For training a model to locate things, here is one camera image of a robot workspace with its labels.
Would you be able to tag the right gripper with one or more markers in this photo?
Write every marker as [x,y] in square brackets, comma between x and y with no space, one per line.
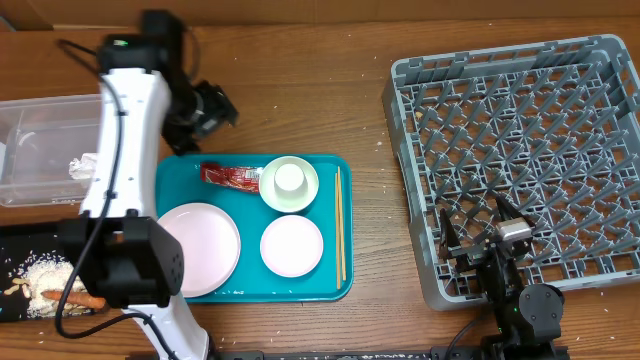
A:
[471,253]

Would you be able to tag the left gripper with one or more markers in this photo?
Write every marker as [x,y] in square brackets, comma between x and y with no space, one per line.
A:
[217,107]

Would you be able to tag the red snack wrapper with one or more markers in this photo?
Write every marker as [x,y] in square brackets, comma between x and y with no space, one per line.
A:
[241,178]

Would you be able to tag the large pink plate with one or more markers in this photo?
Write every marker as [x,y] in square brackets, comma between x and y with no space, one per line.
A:
[210,242]

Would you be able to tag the white napkin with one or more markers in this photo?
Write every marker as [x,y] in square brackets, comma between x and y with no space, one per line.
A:
[83,168]

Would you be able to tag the orange carrot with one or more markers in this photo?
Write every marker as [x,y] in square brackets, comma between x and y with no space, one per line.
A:
[76,298]

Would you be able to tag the rice and peanut scraps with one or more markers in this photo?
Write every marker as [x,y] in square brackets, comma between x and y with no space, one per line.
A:
[23,285]

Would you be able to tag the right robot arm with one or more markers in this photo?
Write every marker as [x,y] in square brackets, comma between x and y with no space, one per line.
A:
[527,316]

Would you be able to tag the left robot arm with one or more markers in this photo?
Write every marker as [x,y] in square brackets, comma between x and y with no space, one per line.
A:
[117,247]

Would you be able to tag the grey dishwasher rack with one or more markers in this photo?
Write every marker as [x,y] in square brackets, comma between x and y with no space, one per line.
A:
[552,127]

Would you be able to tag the black waste tray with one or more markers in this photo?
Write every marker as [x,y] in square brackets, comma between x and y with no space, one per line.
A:
[18,240]

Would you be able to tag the teal plastic tray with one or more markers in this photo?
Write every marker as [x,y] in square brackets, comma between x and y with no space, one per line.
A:
[178,182]

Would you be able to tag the pale green bowl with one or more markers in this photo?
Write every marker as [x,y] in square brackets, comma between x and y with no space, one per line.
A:
[288,203]

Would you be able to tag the white upturned cup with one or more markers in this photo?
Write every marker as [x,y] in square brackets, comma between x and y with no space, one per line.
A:
[289,179]

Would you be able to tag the right wooden chopstick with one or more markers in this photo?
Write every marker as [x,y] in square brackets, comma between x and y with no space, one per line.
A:
[341,225]

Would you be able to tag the wooden chopstick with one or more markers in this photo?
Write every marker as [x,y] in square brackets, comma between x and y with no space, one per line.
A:
[341,225]
[337,229]

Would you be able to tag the left wooden chopstick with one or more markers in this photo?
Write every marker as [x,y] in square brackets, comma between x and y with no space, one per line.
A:
[337,229]

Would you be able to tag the small white plate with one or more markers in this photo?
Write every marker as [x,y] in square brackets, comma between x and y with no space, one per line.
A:
[291,246]

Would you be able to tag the clear plastic bin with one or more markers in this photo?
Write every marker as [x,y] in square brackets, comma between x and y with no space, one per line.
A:
[40,138]

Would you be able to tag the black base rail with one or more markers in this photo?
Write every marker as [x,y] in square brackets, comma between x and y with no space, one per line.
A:
[435,353]

